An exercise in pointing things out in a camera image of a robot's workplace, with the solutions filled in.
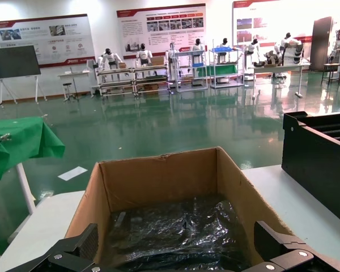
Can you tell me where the black round stool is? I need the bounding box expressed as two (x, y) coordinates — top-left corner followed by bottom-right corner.
(62, 82), (80, 102)

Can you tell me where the black slotted plastic container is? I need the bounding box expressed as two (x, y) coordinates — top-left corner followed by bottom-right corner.
(282, 111), (340, 222)

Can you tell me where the wall poster with circle icons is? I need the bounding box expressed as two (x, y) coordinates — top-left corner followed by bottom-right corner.
(0, 13), (96, 69)

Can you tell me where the wall poster with red photos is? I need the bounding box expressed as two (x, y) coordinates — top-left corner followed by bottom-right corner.
(232, 0), (318, 48)

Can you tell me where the wall poster with photo strip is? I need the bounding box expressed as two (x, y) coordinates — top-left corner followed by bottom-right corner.
(116, 3), (207, 60)

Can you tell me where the open brown cardboard box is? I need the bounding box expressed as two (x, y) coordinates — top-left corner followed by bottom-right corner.
(64, 146), (295, 272)

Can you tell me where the long white table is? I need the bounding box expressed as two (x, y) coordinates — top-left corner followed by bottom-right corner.
(253, 61), (312, 99)

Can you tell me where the wooden frame stool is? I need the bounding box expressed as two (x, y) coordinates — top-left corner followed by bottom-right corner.
(320, 62), (340, 86)

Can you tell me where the green table cloth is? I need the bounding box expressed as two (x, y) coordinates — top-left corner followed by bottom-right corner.
(0, 116), (66, 181)

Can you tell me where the white metal table leg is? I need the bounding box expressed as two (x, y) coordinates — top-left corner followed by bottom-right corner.
(15, 161), (37, 215)

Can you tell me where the graphics card in antistatic bag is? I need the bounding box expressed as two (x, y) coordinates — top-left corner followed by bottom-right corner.
(100, 194), (253, 272)

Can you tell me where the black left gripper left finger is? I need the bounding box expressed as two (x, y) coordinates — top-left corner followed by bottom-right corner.
(14, 223), (102, 272)

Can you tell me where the small white desk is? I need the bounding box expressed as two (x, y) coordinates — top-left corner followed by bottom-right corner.
(57, 69), (92, 99)

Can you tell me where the blue framed workbench rack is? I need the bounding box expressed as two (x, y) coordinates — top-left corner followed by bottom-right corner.
(174, 48), (210, 92)

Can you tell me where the black display on white easel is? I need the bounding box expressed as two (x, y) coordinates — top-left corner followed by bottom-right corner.
(0, 45), (48, 105)

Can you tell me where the white aluminium workbench rack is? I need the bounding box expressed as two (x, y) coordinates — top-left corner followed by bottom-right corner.
(133, 64), (170, 96)
(95, 66), (137, 99)

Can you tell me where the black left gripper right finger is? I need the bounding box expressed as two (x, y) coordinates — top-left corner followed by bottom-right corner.
(243, 220), (340, 272)

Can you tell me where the rack with blue tray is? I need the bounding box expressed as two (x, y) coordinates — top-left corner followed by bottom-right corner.
(209, 46), (245, 89)

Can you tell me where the white paper sheet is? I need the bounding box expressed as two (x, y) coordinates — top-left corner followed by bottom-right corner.
(57, 165), (89, 182)

